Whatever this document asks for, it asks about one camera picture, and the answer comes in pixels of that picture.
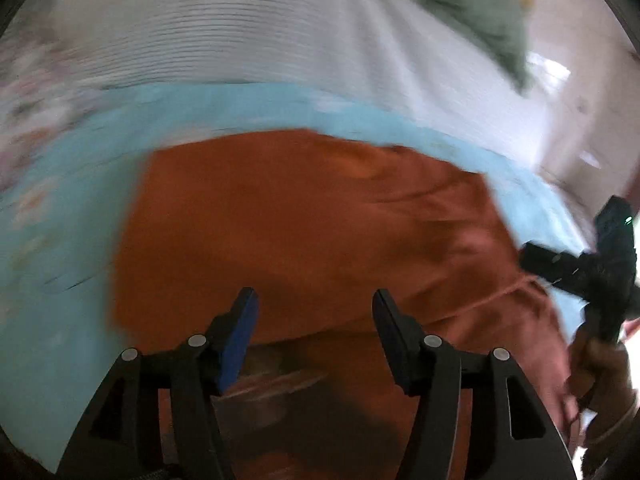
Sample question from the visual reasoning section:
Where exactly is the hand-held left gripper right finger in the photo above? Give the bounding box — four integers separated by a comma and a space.
371, 288, 578, 480

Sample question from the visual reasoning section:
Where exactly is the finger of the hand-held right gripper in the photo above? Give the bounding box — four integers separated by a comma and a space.
517, 241, 601, 301

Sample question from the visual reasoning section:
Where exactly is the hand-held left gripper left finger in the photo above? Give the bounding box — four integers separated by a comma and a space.
57, 287, 261, 480

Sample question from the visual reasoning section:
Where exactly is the orange knit sweater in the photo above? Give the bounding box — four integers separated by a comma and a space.
107, 129, 581, 480

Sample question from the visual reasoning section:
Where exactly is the brown cloth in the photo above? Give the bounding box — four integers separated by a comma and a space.
567, 330, 638, 478

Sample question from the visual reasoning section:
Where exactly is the light blue floral bed sheet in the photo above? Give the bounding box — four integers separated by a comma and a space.
0, 82, 596, 476

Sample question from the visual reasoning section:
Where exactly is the green pillow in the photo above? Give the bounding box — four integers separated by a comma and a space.
370, 0, 533, 96

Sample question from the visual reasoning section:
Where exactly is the pink floral pillow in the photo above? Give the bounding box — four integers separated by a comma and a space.
0, 25, 101, 191

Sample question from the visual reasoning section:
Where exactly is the white striped bedding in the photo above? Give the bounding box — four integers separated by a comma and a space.
50, 0, 561, 161

